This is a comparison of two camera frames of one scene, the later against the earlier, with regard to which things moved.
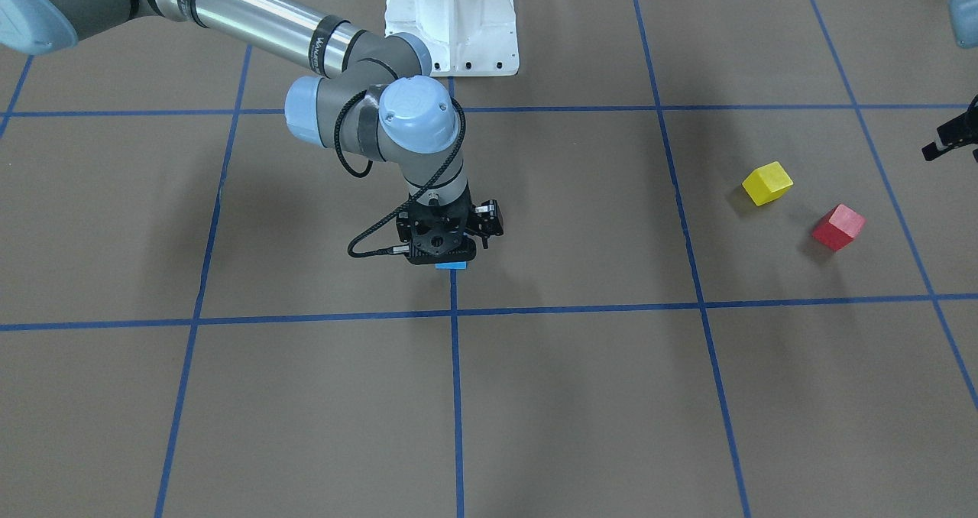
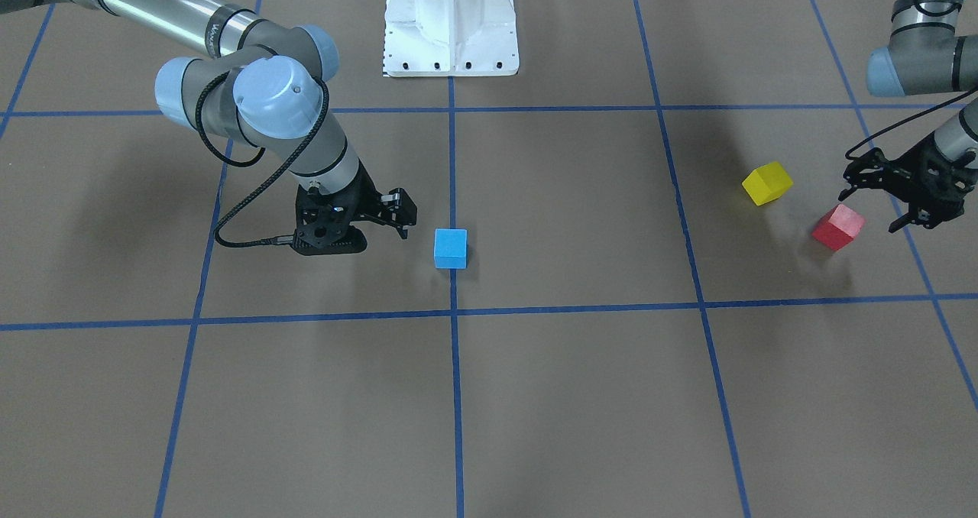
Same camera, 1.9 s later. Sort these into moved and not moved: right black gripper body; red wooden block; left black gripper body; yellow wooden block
Moved: left black gripper body; right black gripper body
Not moved: red wooden block; yellow wooden block
